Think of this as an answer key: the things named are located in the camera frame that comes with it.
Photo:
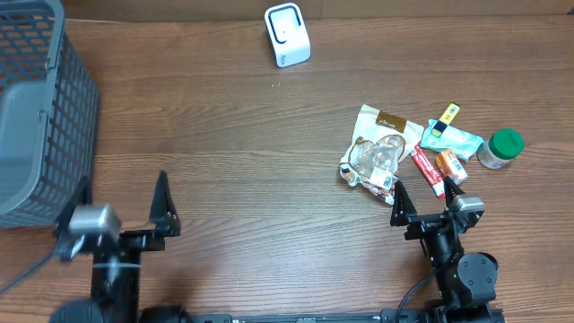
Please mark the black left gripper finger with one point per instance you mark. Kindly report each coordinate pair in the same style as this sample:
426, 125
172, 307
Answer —
82, 195
163, 213

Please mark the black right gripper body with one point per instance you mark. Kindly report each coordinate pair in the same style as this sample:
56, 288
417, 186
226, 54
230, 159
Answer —
422, 224

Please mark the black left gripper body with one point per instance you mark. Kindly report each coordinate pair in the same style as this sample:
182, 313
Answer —
133, 240

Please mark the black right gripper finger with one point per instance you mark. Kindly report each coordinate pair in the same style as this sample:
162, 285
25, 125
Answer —
451, 190
403, 210

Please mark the red snack stick packet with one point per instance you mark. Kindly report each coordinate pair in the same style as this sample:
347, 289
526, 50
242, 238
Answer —
428, 170

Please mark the orange tissue pack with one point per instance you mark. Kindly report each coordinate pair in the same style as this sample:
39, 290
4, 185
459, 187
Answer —
450, 166

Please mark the teal tissue pack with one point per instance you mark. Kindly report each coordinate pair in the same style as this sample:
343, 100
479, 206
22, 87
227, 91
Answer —
463, 144

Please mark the instant noodle cup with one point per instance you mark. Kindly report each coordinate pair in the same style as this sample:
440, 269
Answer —
501, 148

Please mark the brown snack pouch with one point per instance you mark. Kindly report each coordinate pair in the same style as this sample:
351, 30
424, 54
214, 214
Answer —
380, 141

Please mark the yellow highlighter marker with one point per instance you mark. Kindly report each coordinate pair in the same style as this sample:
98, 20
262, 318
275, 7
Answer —
445, 119

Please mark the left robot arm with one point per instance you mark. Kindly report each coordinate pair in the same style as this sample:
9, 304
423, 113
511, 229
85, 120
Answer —
115, 294

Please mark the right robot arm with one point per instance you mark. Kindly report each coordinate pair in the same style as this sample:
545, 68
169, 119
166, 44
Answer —
466, 281

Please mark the white barcode scanner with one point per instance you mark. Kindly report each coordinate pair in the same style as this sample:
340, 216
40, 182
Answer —
288, 34

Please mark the grey plastic mesh basket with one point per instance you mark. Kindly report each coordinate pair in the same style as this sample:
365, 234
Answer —
50, 108

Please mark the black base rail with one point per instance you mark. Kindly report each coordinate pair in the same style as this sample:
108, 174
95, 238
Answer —
314, 319

